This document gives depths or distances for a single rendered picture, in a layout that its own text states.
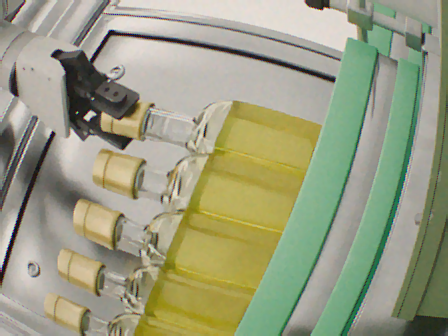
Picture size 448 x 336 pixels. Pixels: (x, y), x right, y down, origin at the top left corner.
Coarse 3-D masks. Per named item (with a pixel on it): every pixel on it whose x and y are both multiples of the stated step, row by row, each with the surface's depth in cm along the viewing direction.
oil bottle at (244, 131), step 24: (192, 120) 105; (216, 120) 103; (240, 120) 103; (264, 120) 103; (288, 120) 103; (192, 144) 103; (216, 144) 102; (240, 144) 101; (264, 144) 101; (288, 144) 101; (312, 144) 101; (288, 168) 100
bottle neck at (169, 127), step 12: (156, 108) 106; (144, 120) 105; (156, 120) 105; (168, 120) 105; (180, 120) 105; (144, 132) 106; (156, 132) 105; (168, 132) 105; (180, 132) 105; (168, 144) 106; (180, 144) 105
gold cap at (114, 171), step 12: (108, 156) 103; (120, 156) 103; (132, 156) 103; (96, 168) 102; (108, 168) 102; (120, 168) 102; (132, 168) 102; (96, 180) 103; (108, 180) 102; (120, 180) 102; (132, 180) 101; (120, 192) 103; (132, 192) 102
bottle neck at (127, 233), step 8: (120, 216) 100; (120, 224) 99; (128, 224) 99; (136, 224) 99; (120, 232) 98; (128, 232) 98; (136, 232) 98; (120, 240) 99; (128, 240) 98; (136, 240) 98; (120, 248) 99; (128, 248) 99; (136, 248) 98
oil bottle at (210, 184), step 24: (192, 168) 100; (216, 168) 100; (240, 168) 100; (264, 168) 100; (168, 192) 100; (192, 192) 99; (216, 192) 99; (240, 192) 99; (264, 192) 99; (288, 192) 98; (216, 216) 98; (240, 216) 98; (264, 216) 97; (288, 216) 97
